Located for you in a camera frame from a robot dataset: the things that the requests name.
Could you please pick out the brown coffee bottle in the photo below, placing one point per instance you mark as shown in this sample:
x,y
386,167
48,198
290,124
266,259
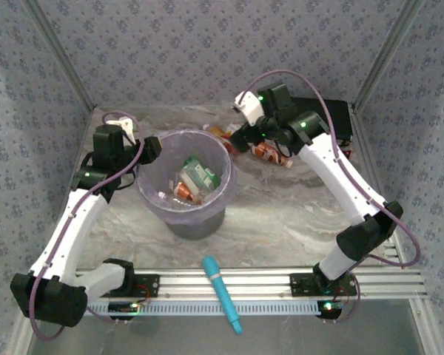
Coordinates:
x,y
183,190
268,152

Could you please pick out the green plastic bottle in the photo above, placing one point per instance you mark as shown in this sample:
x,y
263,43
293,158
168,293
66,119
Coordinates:
x,y
200,172

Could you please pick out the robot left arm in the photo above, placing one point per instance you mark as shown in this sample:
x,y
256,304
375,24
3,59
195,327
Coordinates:
x,y
70,229

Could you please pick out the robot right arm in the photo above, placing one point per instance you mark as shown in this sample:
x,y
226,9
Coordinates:
x,y
340,177

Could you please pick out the grey round bin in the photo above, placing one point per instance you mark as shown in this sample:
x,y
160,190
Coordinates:
x,y
200,227

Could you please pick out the clear bottle white label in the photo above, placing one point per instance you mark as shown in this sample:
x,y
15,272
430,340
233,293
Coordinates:
x,y
232,128

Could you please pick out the crushed bottle red label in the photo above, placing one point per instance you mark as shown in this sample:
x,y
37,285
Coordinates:
x,y
230,147

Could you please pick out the black hard case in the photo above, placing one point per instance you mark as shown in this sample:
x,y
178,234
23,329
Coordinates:
x,y
340,114

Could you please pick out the orange bottle white cap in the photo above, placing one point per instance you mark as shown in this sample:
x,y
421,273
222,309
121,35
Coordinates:
x,y
216,130

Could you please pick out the small red object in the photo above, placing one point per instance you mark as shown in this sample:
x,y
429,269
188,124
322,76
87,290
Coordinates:
x,y
347,152

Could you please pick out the small circuit board with LED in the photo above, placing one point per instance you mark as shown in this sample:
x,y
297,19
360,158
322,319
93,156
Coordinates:
x,y
126,307
329,307

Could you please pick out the teal plastic pen tool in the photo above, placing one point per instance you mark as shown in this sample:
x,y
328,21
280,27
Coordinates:
x,y
218,284

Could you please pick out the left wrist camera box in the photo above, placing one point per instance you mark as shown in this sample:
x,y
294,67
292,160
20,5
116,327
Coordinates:
x,y
127,127

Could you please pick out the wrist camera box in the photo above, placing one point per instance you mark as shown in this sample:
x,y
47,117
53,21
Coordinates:
x,y
127,127
249,105

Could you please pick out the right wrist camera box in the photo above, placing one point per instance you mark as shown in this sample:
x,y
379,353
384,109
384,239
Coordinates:
x,y
249,105

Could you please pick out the aluminium frame post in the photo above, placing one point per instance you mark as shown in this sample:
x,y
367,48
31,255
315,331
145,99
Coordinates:
x,y
61,51
387,51

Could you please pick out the aluminium mounting rail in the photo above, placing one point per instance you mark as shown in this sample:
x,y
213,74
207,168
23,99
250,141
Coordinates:
x,y
266,283

